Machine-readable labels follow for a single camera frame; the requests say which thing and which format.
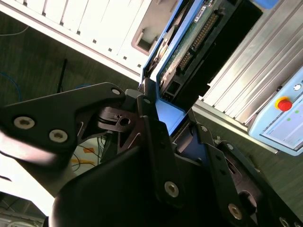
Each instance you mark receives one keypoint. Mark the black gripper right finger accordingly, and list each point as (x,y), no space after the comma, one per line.
(217,153)

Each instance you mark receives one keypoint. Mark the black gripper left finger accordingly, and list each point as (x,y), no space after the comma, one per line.
(42,127)

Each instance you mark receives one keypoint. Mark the hard disk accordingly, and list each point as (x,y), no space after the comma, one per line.
(201,35)

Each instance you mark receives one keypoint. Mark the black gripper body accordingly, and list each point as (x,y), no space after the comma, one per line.
(113,189)

